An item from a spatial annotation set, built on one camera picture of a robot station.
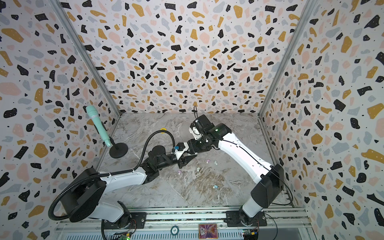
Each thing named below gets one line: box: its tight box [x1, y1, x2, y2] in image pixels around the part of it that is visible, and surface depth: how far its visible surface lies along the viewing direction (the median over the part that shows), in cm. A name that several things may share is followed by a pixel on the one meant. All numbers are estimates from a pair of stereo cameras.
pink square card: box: [198, 223, 218, 240], surface depth 71 cm
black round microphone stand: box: [109, 136, 129, 159], surface depth 99 cm
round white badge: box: [170, 225, 180, 236], surface depth 73 cm
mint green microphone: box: [85, 105, 111, 147], surface depth 77 cm
